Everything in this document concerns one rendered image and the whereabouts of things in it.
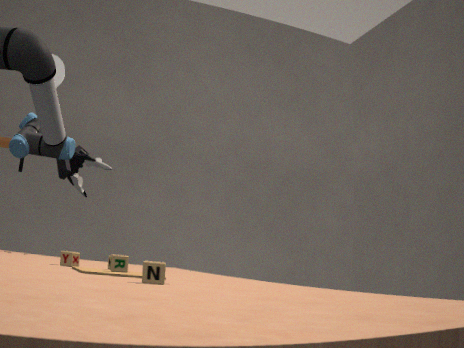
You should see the tan flat mat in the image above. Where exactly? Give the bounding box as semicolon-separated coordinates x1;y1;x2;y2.
72;266;142;278

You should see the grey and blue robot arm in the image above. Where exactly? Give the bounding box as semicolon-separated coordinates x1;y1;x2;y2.
0;27;75;180

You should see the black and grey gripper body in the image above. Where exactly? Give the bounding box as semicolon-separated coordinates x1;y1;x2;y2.
69;145;89;174

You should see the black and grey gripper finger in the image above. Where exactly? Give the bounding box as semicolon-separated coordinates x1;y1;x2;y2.
67;173;87;198
76;154;112;170

